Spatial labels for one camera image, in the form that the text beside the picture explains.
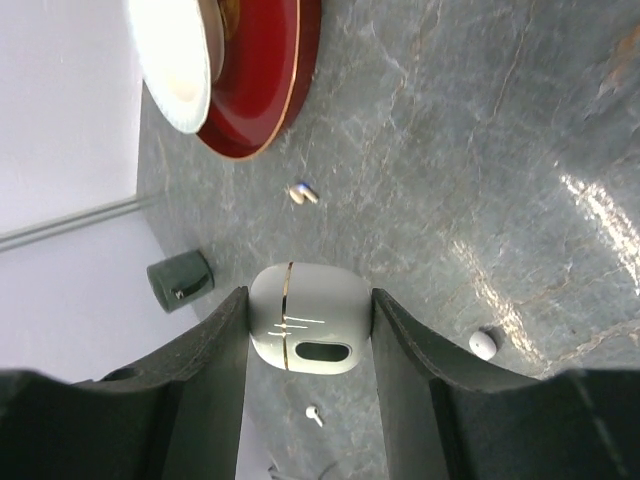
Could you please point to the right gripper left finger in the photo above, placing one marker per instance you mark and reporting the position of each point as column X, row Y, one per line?
column 175, row 413

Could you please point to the cream ceramic cup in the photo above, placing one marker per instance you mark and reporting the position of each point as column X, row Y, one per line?
column 221, row 20

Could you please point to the white earbud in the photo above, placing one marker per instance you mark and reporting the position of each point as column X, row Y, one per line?
column 312, row 412

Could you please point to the beige earbud near tray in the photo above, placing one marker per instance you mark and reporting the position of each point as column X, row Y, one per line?
column 301, row 193

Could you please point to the white charging case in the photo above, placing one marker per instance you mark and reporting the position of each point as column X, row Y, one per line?
column 310, row 318

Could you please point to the beige small charging case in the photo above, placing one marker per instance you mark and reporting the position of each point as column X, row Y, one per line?
column 487, row 342

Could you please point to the dark green mug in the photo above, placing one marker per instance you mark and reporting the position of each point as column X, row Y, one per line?
column 180, row 280

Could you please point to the red round tray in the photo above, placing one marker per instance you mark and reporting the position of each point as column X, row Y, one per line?
column 266, row 77

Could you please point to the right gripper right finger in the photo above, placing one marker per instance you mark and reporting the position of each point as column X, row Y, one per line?
column 447, row 414

